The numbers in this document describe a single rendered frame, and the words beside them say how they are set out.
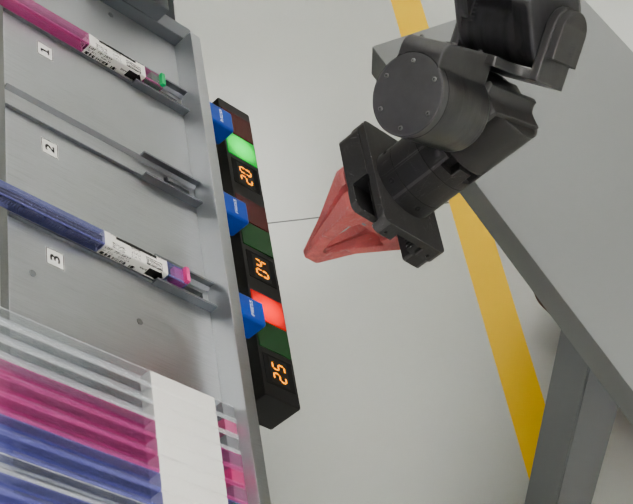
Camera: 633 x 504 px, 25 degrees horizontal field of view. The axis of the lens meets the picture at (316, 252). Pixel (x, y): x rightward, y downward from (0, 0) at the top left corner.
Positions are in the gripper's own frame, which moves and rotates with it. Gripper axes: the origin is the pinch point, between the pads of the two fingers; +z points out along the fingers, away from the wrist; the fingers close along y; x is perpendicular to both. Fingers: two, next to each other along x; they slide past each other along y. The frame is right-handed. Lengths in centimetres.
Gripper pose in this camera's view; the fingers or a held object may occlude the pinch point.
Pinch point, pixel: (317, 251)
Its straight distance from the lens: 111.6
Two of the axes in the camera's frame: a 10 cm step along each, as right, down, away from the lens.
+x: 7.0, 3.8, 6.0
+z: -7.0, 5.3, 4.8
